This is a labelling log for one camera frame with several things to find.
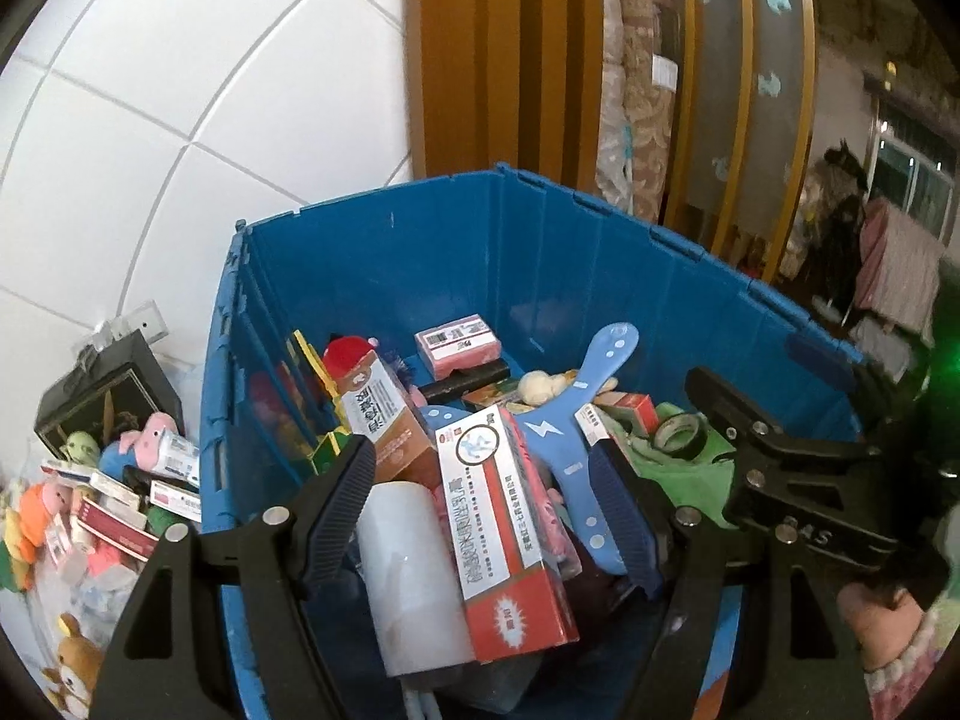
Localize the small orange box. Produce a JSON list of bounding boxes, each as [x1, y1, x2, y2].
[[460, 384, 525, 413]]

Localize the green plush toy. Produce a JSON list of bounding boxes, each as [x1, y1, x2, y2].
[[0, 540, 35, 594]]

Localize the yellow green box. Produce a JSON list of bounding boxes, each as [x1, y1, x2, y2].
[[289, 328, 354, 475]]

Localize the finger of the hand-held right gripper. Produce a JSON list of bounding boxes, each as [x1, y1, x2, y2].
[[685, 366, 880, 470]]

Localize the rolled patterned fabrics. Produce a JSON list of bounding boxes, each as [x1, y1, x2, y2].
[[595, 0, 684, 224]]

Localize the blue dotted foam toy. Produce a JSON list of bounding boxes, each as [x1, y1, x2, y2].
[[420, 322, 643, 580]]

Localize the window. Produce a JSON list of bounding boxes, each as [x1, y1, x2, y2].
[[872, 115, 960, 242]]

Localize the person's right forearm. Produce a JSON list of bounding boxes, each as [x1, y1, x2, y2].
[[862, 604, 960, 720]]

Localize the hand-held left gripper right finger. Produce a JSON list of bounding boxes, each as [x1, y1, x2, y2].
[[587, 442, 875, 720]]

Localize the long red medicine box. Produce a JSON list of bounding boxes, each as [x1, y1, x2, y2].
[[75, 495, 163, 564]]

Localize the brown teddy bear plush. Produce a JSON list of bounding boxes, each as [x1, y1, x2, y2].
[[41, 611, 107, 718]]

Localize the small white medicine box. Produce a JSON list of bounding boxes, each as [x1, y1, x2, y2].
[[153, 433, 203, 478]]

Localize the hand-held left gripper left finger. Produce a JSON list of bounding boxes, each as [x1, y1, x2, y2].
[[90, 435, 377, 720]]

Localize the white paper roll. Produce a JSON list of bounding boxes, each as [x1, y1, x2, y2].
[[355, 480, 482, 680]]

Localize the pink card box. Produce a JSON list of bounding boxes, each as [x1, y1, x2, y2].
[[413, 313, 506, 380]]

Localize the hanging dark clothes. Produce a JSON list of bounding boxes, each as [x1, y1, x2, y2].
[[816, 137, 872, 302]]

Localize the glass sliding door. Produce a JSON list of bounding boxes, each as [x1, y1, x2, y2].
[[630, 0, 819, 265]]

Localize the brown white medicine box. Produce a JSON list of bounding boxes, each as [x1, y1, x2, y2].
[[334, 358, 440, 485]]

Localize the black rectangular box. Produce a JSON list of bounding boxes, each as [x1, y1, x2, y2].
[[417, 359, 512, 407]]

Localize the small cream plush toy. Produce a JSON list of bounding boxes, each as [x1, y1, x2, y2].
[[519, 369, 579, 410]]

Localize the pink tissue pack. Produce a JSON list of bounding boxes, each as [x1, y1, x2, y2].
[[82, 544, 144, 580]]

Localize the pink blue pig plush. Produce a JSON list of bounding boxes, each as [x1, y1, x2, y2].
[[101, 412, 182, 478]]

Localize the large white medicine box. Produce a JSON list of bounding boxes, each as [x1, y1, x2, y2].
[[149, 481, 204, 523]]

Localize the person's right hand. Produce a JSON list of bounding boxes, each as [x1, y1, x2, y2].
[[835, 580, 925, 673]]

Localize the hanging pink clothes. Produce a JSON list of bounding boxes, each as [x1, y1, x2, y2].
[[855, 195, 947, 332]]

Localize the red plush toy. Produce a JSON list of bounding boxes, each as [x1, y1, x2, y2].
[[322, 336, 384, 384]]

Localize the orange pink plush toy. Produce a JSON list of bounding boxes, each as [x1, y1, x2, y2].
[[19, 480, 84, 564]]

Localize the small white red box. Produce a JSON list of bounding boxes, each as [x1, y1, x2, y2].
[[577, 391, 662, 459]]

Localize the green plush cloth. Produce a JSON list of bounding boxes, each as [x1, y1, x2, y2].
[[600, 403, 740, 531]]

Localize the blue plastic crate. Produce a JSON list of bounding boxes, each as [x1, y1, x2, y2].
[[196, 161, 890, 720]]

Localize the black tape roll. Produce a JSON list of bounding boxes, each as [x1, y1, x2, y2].
[[652, 412, 710, 463]]

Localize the black gift box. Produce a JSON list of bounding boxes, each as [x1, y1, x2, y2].
[[34, 330, 185, 458]]

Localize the pale green round plush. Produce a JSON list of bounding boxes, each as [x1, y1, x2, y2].
[[64, 431, 103, 467]]

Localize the brown wooden pillar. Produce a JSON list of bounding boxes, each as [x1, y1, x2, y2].
[[403, 0, 640, 227]]

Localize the white red medicine box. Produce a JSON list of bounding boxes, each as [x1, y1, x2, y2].
[[434, 404, 583, 665]]

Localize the white wall socket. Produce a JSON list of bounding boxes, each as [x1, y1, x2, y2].
[[90, 300, 168, 347]]

